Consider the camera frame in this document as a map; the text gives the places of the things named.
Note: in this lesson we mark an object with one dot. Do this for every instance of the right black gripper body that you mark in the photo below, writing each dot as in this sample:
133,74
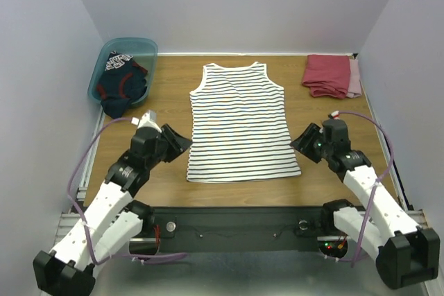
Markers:
311,141

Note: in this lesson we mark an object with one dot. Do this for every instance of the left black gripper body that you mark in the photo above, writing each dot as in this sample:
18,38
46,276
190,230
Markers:
158,157

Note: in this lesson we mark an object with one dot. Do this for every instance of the striped white tank top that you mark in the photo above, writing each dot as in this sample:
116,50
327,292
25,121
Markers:
239,127

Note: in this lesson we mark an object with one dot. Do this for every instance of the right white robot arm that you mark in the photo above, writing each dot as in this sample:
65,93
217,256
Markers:
405,253

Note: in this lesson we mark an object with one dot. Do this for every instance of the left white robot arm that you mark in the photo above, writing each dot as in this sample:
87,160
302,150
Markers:
112,219

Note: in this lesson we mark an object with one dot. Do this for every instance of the folded pink tank top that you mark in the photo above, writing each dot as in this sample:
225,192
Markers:
354,89

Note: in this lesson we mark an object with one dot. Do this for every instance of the folded red tank top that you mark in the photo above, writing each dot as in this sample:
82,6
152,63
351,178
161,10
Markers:
327,75

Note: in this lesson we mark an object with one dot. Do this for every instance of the navy blue tank top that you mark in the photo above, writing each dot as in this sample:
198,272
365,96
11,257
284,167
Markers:
121,84

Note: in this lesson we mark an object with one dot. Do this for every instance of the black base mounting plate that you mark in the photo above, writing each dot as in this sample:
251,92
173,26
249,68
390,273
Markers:
234,229

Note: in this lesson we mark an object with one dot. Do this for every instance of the teal plastic bin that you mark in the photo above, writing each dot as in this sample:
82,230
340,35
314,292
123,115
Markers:
142,49

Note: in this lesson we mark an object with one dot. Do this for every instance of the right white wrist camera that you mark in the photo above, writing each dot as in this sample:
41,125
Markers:
334,116

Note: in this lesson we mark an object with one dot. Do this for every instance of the aluminium frame rail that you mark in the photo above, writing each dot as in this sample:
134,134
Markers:
69,218

